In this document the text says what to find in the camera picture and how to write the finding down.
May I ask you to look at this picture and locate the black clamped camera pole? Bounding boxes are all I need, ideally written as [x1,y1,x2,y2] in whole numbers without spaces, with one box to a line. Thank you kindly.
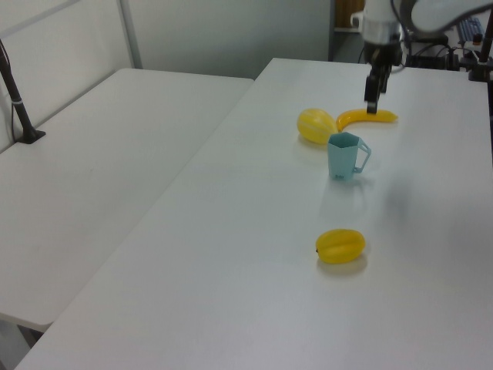
[467,15,493,82]

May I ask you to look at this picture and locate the blue computer keyboard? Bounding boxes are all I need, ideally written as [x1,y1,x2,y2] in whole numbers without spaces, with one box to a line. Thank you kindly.
[458,17,486,42]

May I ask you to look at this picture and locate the yellow toy starfruit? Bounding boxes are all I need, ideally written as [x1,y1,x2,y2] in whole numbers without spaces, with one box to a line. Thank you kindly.
[314,228,367,265]

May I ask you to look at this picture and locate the black electronics box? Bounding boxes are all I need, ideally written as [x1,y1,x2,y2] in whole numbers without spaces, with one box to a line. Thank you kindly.
[404,42,469,71]

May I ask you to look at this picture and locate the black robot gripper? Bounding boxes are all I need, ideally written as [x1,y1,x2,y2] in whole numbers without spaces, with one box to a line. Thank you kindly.
[363,37,405,115]

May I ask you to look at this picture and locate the wooden cabinet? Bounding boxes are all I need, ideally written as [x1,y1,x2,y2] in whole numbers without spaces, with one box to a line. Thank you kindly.
[334,0,365,30]

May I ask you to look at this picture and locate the grey partition frame post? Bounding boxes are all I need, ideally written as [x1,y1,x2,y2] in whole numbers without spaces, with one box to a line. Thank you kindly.
[118,0,144,71]

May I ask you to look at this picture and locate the yellow striped toy melon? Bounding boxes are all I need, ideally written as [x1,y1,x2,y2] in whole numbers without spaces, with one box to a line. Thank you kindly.
[296,108,338,146]

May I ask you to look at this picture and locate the white table leg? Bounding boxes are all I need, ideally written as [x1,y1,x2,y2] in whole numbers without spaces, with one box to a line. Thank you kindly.
[0,322,44,370]

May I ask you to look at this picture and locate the light blue hexagonal mug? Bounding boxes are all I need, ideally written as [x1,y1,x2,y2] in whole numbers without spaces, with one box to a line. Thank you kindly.
[327,131,374,182]

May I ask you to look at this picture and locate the black camera pole with base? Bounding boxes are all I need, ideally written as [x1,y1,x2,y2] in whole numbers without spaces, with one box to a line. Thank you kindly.
[0,37,47,146]

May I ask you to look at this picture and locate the yellow toy banana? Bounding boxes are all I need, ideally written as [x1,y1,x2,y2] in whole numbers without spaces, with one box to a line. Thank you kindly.
[336,108,400,133]

